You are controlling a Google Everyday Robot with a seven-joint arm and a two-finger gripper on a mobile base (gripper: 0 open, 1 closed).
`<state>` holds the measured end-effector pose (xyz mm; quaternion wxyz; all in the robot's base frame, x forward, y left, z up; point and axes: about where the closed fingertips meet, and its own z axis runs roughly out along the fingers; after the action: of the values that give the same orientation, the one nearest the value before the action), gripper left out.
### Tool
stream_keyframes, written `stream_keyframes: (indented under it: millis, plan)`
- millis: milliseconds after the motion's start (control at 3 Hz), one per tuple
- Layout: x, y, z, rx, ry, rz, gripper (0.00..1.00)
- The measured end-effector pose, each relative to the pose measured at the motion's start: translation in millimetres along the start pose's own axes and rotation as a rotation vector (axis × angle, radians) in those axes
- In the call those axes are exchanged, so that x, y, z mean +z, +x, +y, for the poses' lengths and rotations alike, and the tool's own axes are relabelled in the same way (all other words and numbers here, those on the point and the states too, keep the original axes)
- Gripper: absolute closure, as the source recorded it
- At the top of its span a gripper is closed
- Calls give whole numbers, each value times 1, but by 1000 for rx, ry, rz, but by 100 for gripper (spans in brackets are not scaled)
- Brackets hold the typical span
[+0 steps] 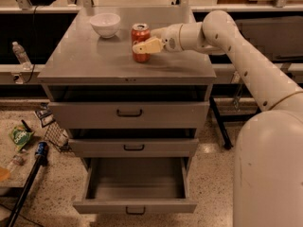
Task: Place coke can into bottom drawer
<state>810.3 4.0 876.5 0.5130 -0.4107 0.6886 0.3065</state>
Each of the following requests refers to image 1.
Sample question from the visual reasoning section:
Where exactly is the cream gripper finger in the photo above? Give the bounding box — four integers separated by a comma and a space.
151, 27, 167, 39
133, 37, 165, 54

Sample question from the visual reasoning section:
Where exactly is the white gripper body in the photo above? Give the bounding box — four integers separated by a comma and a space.
161, 24, 183, 52

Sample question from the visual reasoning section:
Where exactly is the orange coke can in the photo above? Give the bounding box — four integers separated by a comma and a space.
131, 23, 151, 62

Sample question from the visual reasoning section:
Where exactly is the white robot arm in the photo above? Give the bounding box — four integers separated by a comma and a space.
133, 10, 303, 227

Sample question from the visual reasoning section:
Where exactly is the grey top drawer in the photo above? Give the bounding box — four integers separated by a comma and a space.
49, 102, 209, 129

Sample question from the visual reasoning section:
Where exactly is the grey drawer cabinet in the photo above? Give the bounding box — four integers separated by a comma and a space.
37, 6, 218, 216

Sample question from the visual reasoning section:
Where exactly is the grey middle drawer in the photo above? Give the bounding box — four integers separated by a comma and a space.
69, 139, 198, 158

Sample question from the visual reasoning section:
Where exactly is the grey open bottom drawer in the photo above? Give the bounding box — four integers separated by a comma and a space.
73, 157, 197, 215

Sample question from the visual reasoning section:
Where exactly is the blue soda can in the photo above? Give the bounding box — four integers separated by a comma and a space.
35, 141, 48, 157

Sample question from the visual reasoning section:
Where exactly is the white ceramic bowl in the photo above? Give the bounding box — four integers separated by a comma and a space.
90, 13, 121, 38

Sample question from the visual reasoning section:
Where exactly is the black white snack packet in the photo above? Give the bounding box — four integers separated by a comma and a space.
35, 110, 55, 128

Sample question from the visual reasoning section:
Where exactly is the clear plastic water bottle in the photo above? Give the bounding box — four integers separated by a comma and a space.
12, 42, 32, 71

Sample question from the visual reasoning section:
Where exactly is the green chip bag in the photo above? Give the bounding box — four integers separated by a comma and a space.
9, 125, 34, 151

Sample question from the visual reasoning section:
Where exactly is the black pole stand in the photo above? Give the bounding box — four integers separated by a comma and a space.
6, 155, 45, 227

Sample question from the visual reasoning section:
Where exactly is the crushed clear plastic bottle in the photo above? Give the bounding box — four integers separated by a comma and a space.
8, 154, 26, 172

